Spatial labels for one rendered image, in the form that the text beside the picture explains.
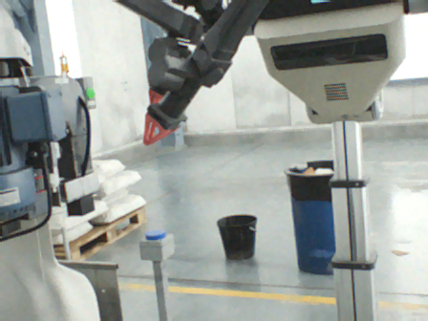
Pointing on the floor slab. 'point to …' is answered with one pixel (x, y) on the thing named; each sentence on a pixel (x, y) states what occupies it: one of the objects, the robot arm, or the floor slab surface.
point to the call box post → (161, 290)
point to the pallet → (106, 233)
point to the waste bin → (312, 216)
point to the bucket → (238, 235)
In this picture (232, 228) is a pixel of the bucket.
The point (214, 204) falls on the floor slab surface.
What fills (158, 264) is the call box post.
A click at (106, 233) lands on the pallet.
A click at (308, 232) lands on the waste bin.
